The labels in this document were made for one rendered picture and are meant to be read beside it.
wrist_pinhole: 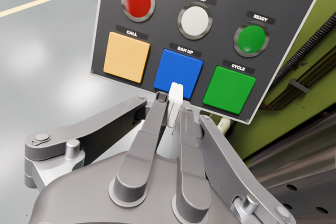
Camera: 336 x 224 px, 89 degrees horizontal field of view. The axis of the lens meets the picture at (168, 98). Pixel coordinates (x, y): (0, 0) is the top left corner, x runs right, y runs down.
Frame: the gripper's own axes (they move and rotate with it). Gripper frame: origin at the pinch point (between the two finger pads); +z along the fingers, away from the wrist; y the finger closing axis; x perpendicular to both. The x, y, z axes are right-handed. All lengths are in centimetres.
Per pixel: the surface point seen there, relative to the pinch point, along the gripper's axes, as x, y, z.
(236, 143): -30, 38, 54
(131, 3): 9.9, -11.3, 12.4
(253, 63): 6.8, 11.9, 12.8
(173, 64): 2.4, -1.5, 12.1
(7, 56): -52, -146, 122
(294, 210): -31, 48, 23
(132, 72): -1.3, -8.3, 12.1
